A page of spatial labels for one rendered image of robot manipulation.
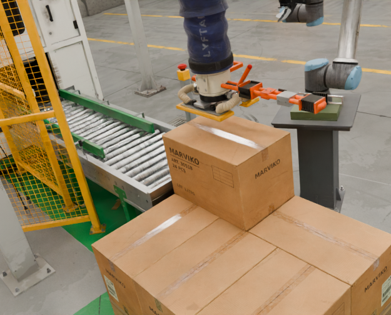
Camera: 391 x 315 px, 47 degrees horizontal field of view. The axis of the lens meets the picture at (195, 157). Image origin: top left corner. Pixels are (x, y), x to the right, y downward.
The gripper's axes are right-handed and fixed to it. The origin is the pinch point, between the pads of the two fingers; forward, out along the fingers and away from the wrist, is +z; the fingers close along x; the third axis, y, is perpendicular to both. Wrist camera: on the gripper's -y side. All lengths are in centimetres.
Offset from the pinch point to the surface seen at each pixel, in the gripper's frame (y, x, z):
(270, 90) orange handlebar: -10.8, -32.0, 22.3
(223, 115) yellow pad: 11, -45, 33
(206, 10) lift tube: 17.5, 4.4, 28.3
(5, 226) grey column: 132, -112, 123
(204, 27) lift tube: 20.0, -3.2, 29.0
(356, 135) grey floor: 55, -158, -165
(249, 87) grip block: 1.0, -31.9, 23.0
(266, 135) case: 3, -63, 12
